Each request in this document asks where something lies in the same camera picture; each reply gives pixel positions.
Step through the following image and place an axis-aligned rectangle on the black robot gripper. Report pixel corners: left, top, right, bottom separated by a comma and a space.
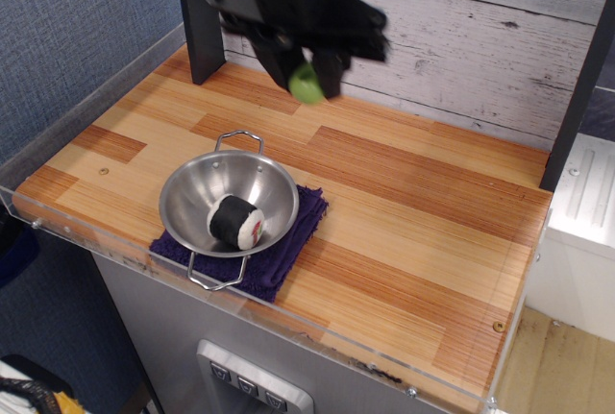
206, 0, 387, 99

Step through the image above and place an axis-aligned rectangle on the green handled grey spatula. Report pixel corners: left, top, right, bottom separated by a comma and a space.
288, 62, 325, 105

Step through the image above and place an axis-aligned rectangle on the dark blue towel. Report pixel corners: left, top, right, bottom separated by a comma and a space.
150, 185, 329, 303

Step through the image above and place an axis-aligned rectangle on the plush sushi roll toy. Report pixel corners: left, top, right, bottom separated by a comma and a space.
207, 194, 265, 251

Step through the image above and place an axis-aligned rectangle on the grey toy fridge cabinet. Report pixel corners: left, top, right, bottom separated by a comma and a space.
94, 255, 438, 413

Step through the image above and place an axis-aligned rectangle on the silver dispenser button panel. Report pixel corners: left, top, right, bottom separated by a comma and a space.
196, 339, 315, 413

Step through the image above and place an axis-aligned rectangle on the white side cabinet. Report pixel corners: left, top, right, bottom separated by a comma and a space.
526, 134, 614, 341

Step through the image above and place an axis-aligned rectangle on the yellow object at corner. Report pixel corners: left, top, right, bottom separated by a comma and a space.
53, 392, 88, 414

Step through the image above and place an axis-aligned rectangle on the dark grey left post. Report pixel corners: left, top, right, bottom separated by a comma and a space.
180, 0, 226, 85

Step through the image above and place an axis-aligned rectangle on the dark grey post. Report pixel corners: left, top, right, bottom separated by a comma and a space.
539, 0, 614, 192
180, 0, 226, 85

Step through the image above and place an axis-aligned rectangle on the stainless steel bowl with handles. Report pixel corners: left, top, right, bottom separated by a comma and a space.
159, 131, 300, 291

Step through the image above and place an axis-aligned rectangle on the clear acrylic guard rail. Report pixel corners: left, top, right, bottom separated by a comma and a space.
1, 48, 552, 413

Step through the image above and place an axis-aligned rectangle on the dark grey right post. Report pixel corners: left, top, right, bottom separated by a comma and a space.
539, 0, 614, 192

